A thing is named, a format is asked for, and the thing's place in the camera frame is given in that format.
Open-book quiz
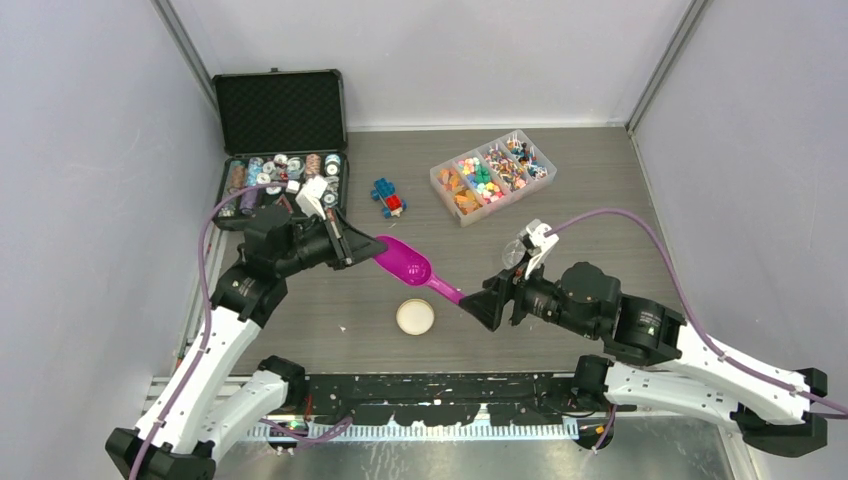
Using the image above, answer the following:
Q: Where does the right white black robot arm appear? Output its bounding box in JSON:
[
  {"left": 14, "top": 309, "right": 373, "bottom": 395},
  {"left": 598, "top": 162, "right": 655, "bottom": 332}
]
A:
[{"left": 458, "top": 262, "right": 828, "bottom": 458}]

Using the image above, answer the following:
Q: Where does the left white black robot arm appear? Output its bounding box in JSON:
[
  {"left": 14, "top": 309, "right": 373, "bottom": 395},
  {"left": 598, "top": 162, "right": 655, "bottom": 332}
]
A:
[{"left": 105, "top": 206, "right": 388, "bottom": 479}]

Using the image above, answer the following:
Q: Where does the gold jar lid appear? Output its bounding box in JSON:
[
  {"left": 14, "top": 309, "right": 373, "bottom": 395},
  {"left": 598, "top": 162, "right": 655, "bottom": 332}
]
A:
[{"left": 395, "top": 299, "right": 435, "bottom": 336}]

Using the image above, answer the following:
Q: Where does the black poker chip case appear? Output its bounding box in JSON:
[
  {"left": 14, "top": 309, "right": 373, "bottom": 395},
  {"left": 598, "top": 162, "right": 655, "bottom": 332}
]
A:
[{"left": 212, "top": 69, "right": 350, "bottom": 215}]

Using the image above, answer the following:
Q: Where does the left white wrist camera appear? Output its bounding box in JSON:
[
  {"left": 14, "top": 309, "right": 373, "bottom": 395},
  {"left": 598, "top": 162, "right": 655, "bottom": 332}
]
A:
[{"left": 285, "top": 175, "right": 328, "bottom": 220}]

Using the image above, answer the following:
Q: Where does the clear compartment candy box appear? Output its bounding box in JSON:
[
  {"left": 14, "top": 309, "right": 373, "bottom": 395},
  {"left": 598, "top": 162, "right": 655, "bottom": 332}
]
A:
[{"left": 429, "top": 130, "right": 557, "bottom": 227}]

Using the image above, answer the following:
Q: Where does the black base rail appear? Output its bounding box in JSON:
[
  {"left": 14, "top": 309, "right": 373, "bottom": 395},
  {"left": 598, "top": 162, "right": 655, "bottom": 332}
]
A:
[{"left": 272, "top": 372, "right": 609, "bottom": 427}]

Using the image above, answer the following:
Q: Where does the clear plastic jar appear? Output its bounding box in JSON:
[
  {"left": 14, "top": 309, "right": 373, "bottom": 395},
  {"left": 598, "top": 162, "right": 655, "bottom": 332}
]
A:
[{"left": 501, "top": 239, "right": 526, "bottom": 269}]

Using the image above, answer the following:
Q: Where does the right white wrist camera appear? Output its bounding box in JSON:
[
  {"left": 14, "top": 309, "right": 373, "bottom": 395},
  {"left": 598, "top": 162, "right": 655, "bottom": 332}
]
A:
[{"left": 517, "top": 219, "right": 559, "bottom": 280}]

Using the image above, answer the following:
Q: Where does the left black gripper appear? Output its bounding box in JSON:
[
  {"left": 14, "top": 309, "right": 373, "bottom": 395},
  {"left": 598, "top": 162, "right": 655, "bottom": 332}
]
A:
[{"left": 276, "top": 207, "right": 386, "bottom": 277}]

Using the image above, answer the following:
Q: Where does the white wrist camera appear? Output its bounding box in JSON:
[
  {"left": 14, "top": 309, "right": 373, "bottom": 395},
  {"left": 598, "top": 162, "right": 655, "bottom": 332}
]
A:
[
  {"left": 517, "top": 219, "right": 559, "bottom": 280},
  {"left": 285, "top": 175, "right": 328, "bottom": 220}
]

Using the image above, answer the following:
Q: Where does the blue red brick toy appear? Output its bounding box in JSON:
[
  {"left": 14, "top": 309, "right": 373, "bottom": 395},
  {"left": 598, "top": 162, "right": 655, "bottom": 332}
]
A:
[{"left": 370, "top": 177, "right": 407, "bottom": 219}]

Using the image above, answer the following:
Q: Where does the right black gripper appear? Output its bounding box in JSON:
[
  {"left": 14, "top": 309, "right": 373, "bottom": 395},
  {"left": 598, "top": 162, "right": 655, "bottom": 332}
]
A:
[{"left": 458, "top": 249, "right": 599, "bottom": 338}]

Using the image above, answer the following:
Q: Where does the magenta plastic scoop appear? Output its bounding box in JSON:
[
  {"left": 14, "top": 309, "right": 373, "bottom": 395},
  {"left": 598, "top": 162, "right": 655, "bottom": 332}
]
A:
[{"left": 374, "top": 235, "right": 464, "bottom": 305}]

